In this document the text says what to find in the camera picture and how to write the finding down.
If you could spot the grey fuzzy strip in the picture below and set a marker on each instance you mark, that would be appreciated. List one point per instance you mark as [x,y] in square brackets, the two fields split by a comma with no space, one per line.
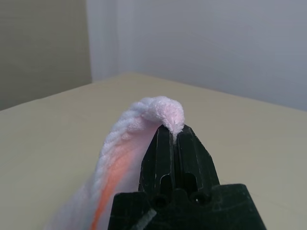
[144,216]

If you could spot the pink towel with embroidery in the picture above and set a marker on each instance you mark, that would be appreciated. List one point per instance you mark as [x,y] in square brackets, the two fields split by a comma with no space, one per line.
[124,153]

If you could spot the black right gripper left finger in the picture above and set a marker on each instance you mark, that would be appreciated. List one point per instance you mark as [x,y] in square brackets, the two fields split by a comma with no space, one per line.
[158,163]

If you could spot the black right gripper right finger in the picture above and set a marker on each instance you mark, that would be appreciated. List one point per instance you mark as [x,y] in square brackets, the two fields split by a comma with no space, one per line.
[194,163]

